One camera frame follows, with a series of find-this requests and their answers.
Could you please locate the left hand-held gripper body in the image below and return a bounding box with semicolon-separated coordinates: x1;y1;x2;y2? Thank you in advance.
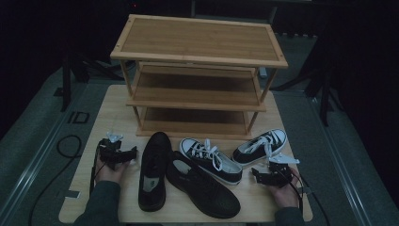
97;131;126;166

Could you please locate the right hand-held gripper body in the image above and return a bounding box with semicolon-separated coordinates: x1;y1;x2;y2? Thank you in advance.
268;153;300;188

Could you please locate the black leather shoe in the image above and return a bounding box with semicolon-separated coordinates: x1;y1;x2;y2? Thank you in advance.
165;151;242;219
137;131;173;213

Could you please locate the black white canvas sneaker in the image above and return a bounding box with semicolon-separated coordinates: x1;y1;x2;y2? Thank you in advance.
179;137;244;186
231;128;288;167

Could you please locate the wooden three-tier shoe rack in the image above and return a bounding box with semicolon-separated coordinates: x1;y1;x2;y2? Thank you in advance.
109;13;289;141

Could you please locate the person's right hand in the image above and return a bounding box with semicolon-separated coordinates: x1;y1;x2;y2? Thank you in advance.
271;168;302;209

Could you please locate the person's left hand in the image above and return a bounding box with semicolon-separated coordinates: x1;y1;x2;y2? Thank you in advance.
94;156;131;184

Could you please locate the black metal stand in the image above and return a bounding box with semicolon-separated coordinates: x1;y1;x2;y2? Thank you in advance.
54;53;124;113
271;31;346;127

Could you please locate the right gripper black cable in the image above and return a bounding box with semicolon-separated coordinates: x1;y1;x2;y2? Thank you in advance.
280;169;332;226

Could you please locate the grey floor rail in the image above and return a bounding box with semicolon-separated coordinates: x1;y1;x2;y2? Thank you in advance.
309;95;375;226
0;82;92;220

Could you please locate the black floor cable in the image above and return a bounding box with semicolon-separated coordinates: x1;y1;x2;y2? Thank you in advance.
27;135;83;226

